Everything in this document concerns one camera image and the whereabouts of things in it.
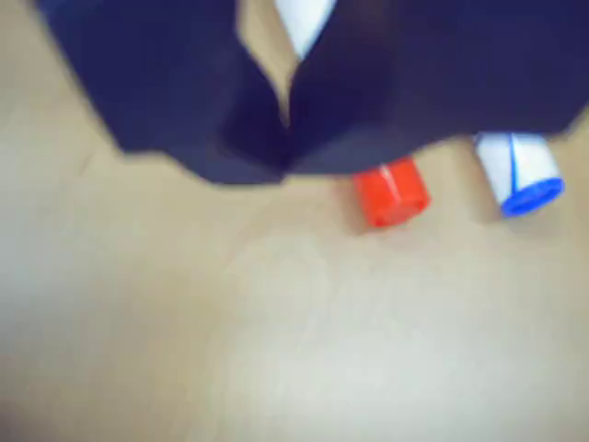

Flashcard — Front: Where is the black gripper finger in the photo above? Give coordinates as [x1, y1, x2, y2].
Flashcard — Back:
[281, 0, 589, 176]
[36, 0, 296, 186]

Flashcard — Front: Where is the red cap white marker pen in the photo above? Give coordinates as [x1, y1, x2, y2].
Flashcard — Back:
[274, 0, 433, 230]

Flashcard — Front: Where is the blue cap white marker pen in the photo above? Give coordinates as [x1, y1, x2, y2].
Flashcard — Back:
[473, 131, 566, 218]

